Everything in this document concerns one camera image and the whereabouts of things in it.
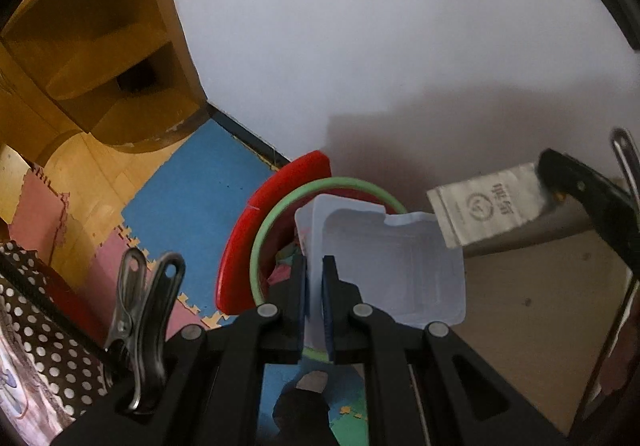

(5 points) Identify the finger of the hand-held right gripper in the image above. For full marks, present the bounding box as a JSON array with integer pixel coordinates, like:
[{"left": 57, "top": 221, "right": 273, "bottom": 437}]
[{"left": 537, "top": 147, "right": 640, "bottom": 274}]

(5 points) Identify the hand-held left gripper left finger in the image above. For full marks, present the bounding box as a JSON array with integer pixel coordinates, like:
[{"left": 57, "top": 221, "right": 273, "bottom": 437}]
[{"left": 50, "top": 253, "right": 308, "bottom": 446}]

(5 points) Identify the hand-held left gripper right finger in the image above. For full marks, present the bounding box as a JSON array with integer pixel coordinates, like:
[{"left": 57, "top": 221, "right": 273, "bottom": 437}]
[{"left": 321, "top": 255, "right": 571, "bottom": 446}]

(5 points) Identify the lavender plastic tray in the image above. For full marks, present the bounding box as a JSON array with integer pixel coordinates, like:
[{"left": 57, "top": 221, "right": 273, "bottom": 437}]
[{"left": 294, "top": 193, "right": 468, "bottom": 362}]

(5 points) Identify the red plastic basin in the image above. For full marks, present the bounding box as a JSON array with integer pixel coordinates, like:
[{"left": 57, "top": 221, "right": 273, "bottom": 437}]
[{"left": 215, "top": 150, "right": 333, "bottom": 317}]

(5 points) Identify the colourful foam puzzle mat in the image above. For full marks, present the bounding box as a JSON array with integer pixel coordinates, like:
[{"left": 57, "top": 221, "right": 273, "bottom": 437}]
[{"left": 50, "top": 118, "right": 296, "bottom": 446}]

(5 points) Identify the brown polka dot cloth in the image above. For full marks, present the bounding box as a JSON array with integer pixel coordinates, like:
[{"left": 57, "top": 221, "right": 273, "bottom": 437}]
[{"left": 0, "top": 241, "right": 133, "bottom": 419}]

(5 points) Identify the pink foam tile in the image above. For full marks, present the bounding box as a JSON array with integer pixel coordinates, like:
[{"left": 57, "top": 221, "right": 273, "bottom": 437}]
[{"left": 10, "top": 165, "right": 71, "bottom": 259}]

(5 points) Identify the pink patterned bedsheet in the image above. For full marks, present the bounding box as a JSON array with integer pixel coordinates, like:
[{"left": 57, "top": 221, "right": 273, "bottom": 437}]
[{"left": 0, "top": 321, "right": 76, "bottom": 446}]

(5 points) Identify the beige foam tile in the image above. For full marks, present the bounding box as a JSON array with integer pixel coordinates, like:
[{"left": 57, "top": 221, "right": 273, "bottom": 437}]
[{"left": 0, "top": 143, "right": 33, "bottom": 224}]

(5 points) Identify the wooden corner desk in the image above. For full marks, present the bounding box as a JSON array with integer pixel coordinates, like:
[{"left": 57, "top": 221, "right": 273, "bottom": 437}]
[{"left": 0, "top": 0, "right": 208, "bottom": 154}]

